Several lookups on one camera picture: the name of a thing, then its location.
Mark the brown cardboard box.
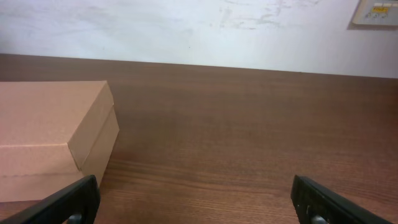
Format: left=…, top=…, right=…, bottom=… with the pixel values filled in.
left=1, top=81, right=119, bottom=202

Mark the beige wall control panel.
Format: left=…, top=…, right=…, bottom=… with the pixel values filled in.
left=352, top=0, right=398, bottom=26

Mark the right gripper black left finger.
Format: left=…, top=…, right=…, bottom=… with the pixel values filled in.
left=1, top=175, right=101, bottom=224

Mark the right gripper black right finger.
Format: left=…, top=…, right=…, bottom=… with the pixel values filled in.
left=290, top=175, right=391, bottom=224

